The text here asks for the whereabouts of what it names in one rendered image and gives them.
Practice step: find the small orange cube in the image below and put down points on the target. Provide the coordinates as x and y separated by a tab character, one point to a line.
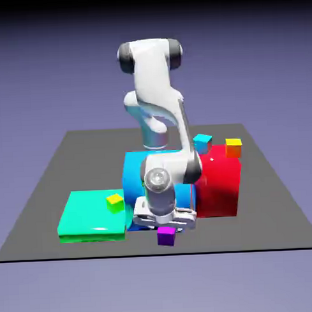
233	148

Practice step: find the large blue box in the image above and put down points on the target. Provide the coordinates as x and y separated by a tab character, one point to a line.
132	177

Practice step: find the small cyan cube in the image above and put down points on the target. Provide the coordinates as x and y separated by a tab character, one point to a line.
203	142

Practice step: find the large green box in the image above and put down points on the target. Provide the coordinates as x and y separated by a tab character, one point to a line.
91	217

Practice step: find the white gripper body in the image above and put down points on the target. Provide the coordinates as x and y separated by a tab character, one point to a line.
185	217

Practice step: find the small yellow-green cube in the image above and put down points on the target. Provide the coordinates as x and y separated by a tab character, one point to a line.
115	203

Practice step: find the small purple cube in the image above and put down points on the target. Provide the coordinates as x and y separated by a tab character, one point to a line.
166	236

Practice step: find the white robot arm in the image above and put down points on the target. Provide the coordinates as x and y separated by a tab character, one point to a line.
152	77

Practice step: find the large red box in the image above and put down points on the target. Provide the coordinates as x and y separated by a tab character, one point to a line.
218	186

